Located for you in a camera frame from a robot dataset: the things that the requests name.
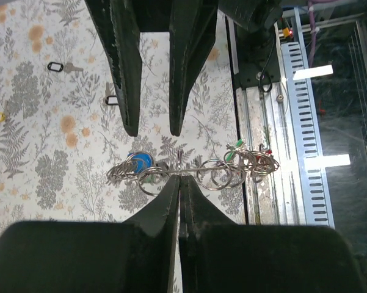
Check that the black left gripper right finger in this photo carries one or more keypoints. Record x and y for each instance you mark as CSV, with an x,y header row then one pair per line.
x,y
218,255

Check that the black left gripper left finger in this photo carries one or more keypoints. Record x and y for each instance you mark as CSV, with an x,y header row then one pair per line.
x,y
137,255

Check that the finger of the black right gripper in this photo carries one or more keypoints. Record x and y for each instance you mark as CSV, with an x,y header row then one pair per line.
x,y
116,25

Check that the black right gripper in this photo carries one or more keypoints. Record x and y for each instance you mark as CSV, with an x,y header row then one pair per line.
x,y
192,36

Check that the large metal keyring with keys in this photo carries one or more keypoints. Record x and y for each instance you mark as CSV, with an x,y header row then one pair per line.
x,y
236,166

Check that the black tag with key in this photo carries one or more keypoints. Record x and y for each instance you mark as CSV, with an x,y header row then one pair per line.
x,y
59,67

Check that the aluminium front rail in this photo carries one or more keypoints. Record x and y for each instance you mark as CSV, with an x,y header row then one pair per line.
x,y
284,121

